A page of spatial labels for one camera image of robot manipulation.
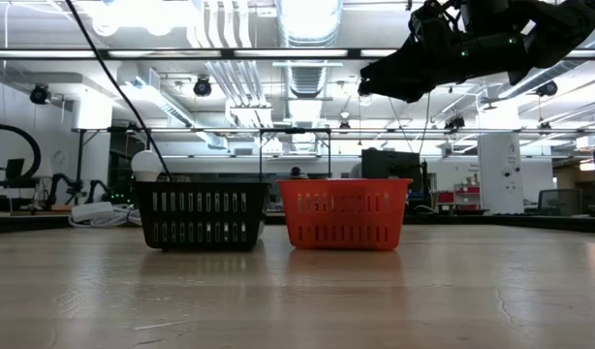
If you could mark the black ceiling-hung camera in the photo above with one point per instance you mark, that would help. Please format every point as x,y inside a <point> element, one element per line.
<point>40,94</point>
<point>547,88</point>
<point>202,87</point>
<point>455,123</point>

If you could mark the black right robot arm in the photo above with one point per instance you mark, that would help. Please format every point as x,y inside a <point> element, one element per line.
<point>559,29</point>

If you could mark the white round column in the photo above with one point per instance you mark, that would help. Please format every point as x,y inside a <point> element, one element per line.
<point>500,174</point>

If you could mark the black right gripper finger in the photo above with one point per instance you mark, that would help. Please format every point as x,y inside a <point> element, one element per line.
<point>399,64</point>
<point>399,89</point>

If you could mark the white light bulb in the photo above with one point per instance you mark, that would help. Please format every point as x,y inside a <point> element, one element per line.
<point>146,164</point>

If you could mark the black tall stand frame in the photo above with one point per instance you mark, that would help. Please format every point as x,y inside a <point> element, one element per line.
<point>295,130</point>

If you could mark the red drawer cabinet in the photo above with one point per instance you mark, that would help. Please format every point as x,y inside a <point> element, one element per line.
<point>460,198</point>

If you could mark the orange slotted plastic basket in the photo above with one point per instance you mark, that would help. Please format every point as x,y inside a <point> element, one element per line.
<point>345,215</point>

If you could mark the black overhead beam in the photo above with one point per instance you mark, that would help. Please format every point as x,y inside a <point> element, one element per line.
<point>288,53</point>

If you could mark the large black monitor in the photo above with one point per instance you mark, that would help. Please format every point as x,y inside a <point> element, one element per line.
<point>389,165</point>

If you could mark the small black monitor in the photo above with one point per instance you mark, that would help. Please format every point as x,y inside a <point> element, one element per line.
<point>14,169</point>

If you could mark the black slotted plastic basket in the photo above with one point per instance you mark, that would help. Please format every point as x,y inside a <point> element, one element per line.
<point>200,215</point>

